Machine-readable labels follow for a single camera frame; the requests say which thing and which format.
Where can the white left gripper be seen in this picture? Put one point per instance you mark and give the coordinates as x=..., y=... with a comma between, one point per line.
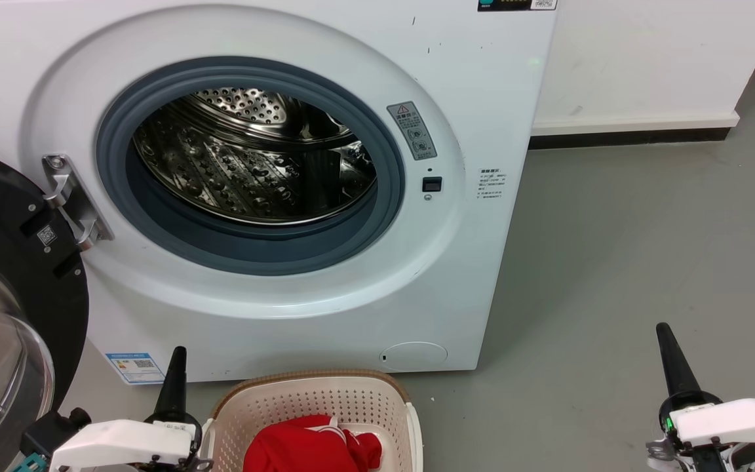
x=122, y=442

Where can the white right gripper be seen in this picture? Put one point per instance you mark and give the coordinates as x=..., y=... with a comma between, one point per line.
x=731, y=419

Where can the red garment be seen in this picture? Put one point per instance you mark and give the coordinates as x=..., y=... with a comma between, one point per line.
x=299, y=449

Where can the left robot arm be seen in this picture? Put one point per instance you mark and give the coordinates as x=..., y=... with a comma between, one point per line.
x=50, y=429

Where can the cream perforated laundry basket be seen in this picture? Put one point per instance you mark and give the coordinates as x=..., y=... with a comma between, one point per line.
x=312, y=396

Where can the stainless steel washing machine drum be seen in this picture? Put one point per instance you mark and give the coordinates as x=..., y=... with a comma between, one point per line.
x=233, y=164

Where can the blue energy label sticker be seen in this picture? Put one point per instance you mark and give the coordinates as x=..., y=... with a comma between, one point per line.
x=135, y=368

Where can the white QR sticker on door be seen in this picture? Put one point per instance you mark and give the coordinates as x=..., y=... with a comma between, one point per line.
x=47, y=235

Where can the silver door hinge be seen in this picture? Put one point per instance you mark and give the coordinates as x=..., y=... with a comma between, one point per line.
x=76, y=203

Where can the round filter cover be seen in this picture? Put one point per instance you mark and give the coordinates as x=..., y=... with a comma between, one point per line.
x=413, y=356

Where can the white and black baseboard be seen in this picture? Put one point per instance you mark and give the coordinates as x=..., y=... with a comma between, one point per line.
x=633, y=131

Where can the small text sticker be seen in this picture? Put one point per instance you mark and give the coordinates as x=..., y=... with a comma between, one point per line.
x=492, y=183

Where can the grey rubber door gasket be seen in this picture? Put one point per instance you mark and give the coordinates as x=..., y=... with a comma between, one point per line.
x=384, y=196

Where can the black door latch socket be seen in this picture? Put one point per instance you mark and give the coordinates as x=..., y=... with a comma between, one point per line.
x=432, y=184

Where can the white front-load washing machine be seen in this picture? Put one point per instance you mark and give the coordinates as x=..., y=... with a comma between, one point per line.
x=469, y=98

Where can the grey warning sticker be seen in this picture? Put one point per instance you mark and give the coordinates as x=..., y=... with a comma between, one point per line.
x=412, y=131

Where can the black QR label sticker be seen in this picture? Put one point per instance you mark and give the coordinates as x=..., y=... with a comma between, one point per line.
x=515, y=4

